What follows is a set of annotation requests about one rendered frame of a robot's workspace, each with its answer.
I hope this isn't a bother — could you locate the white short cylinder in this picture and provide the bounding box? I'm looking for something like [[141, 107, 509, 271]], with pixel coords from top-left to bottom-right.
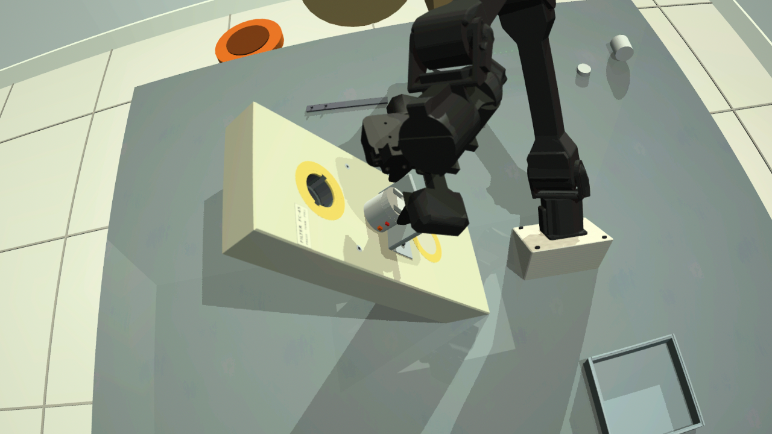
[[577, 64, 591, 77]]

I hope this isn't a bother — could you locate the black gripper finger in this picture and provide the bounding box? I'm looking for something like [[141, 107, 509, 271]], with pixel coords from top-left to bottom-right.
[[388, 168, 412, 183], [397, 192, 412, 225]]

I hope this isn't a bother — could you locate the pale grey cylinder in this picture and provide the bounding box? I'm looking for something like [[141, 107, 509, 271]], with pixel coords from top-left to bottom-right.
[[610, 35, 634, 61]]

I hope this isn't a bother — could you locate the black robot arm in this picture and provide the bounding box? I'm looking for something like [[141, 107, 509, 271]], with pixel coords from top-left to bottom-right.
[[361, 0, 590, 241]]

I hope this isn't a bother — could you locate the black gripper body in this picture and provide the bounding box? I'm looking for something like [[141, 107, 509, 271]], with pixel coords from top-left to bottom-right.
[[386, 94, 479, 237]]

